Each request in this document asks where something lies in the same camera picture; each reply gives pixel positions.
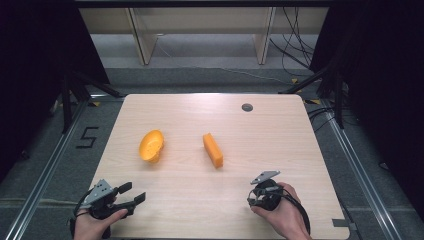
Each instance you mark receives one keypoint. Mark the person's right hand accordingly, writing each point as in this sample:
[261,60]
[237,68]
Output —
[286,216]

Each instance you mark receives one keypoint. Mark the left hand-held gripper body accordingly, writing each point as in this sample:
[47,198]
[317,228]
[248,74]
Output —
[100,196]

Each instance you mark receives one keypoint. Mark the grey tape patch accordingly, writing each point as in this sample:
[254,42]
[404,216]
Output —
[340,222]

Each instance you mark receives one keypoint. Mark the aluminium floor rail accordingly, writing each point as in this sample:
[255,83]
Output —
[43,176]
[360,173]

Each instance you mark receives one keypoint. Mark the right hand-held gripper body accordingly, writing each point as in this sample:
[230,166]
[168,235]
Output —
[266,196]

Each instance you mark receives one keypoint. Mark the light wooden background desk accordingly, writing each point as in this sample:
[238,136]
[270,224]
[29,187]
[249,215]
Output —
[200,20]

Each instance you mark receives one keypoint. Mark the orange plastic perforated bowl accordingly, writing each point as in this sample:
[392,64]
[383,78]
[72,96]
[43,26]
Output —
[151,146]

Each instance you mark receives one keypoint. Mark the orange rectangular block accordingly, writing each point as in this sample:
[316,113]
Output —
[213,150]

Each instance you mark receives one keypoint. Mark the grey round table grommet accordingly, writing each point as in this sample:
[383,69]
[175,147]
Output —
[247,107]

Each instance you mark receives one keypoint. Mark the black metal stand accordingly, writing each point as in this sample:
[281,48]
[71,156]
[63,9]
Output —
[328,91]
[71,96]

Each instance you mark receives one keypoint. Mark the black curtain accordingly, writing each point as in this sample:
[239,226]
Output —
[383,83]
[40,66]

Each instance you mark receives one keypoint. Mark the person's left hand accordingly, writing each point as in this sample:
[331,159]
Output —
[90,226]

